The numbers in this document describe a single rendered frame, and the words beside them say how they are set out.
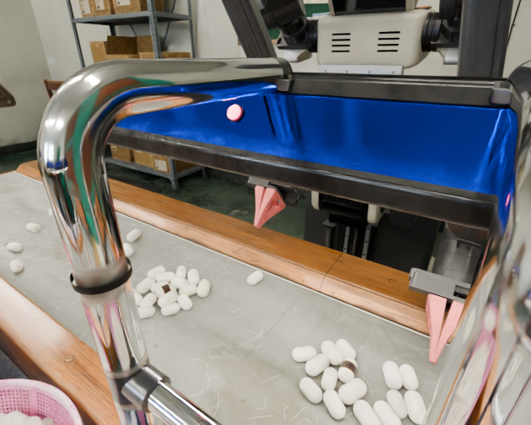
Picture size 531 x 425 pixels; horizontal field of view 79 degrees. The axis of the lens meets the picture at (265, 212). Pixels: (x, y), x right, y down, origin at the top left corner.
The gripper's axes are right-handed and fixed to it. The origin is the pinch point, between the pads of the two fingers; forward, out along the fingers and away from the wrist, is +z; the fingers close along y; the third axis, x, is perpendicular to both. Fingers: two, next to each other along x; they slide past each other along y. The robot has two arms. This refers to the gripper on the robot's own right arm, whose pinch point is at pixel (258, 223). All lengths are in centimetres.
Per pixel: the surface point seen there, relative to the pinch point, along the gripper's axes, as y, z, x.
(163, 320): -2.9, 22.7, -8.6
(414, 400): 33.4, 16.8, -6.0
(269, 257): 3.3, 5.0, 4.1
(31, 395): -5.3, 35.4, -21.5
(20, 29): -459, -164, 61
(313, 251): 10.0, 0.1, 7.7
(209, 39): -177, -170, 89
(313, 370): 21.8, 19.0, -7.3
